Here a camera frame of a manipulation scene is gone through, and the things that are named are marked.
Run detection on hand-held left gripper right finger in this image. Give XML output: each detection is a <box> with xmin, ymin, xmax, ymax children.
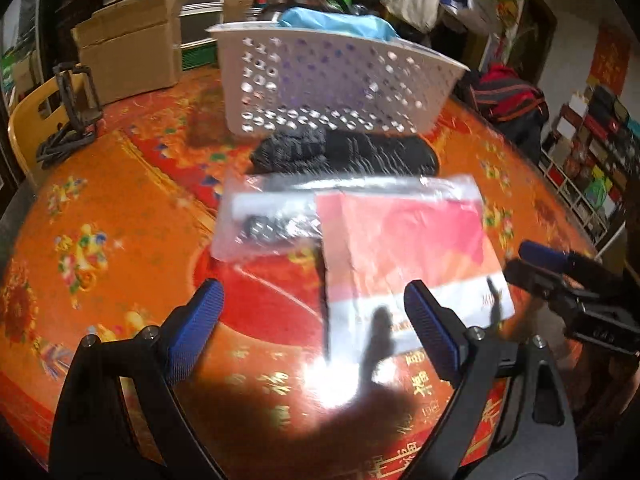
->
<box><xmin>402</xmin><ymin>280</ymin><xmax>581</xmax><ymax>480</ymax></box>

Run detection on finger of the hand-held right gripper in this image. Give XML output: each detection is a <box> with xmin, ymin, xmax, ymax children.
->
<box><xmin>518</xmin><ymin>241</ymin><xmax>628</xmax><ymax>286</ymax></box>
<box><xmin>502</xmin><ymin>259</ymin><xmax>588</xmax><ymax>308</ymax></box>

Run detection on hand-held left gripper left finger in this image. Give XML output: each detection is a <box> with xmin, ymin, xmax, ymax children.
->
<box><xmin>47</xmin><ymin>278</ymin><xmax>226</xmax><ymax>480</ymax></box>

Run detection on black knitted cloth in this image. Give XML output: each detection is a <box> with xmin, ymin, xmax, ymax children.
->
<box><xmin>250</xmin><ymin>127</ymin><xmax>441</xmax><ymax>177</ymax></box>

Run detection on white perforated plastic basket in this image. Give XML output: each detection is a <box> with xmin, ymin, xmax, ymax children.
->
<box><xmin>205</xmin><ymin>22</ymin><xmax>471</xmax><ymax>138</ymax></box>

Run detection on blue plastic bag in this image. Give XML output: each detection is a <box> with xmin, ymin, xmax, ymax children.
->
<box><xmin>279</xmin><ymin>7</ymin><xmax>402</xmax><ymax>42</ymax></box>

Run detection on clear bag with red paper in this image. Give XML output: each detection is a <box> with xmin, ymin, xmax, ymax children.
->
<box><xmin>314</xmin><ymin>191</ymin><xmax>517</xmax><ymax>357</ymax></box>

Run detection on shelf of coloured boxes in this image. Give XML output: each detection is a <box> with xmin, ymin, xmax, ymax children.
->
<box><xmin>539</xmin><ymin>84</ymin><xmax>640</xmax><ymax>262</ymax></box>

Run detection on clear plastic bag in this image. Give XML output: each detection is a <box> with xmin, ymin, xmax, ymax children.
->
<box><xmin>210</xmin><ymin>172</ymin><xmax>483</xmax><ymax>263</ymax></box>

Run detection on black phone stand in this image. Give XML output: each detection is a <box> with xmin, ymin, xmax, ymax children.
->
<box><xmin>35</xmin><ymin>62</ymin><xmax>104</xmax><ymax>169</ymax></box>

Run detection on white hanging bag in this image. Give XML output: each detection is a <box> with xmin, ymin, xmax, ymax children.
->
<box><xmin>440</xmin><ymin>0</ymin><xmax>502</xmax><ymax>32</ymax></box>

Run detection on wooden chair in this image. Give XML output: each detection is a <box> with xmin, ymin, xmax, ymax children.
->
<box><xmin>7</xmin><ymin>72</ymin><xmax>97</xmax><ymax>188</ymax></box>

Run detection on open cardboard box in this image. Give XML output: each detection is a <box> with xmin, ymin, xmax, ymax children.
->
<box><xmin>71</xmin><ymin>0</ymin><xmax>189</xmax><ymax>107</ymax></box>

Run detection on red wall poster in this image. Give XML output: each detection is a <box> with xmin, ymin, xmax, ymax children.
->
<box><xmin>587</xmin><ymin>24</ymin><xmax>633</xmax><ymax>97</ymax></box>

